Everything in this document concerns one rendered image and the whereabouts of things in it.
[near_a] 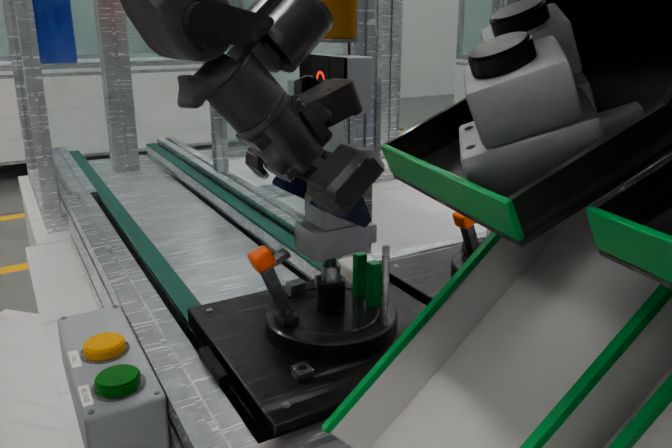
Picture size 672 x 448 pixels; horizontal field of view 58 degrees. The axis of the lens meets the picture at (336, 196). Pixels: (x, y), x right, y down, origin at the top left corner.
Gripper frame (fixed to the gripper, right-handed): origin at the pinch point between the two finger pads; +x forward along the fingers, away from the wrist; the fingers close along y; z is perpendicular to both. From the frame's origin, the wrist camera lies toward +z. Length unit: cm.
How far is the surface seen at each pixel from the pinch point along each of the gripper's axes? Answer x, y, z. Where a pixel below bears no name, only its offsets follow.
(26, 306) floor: 66, 245, -92
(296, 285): 6.7, 4.6, -9.0
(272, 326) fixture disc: 4.6, -0.1, -13.7
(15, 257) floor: 65, 316, -92
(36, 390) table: 0.6, 22.0, -38.2
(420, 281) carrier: 20.5, 4.6, 1.8
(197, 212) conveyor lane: 18, 63, -9
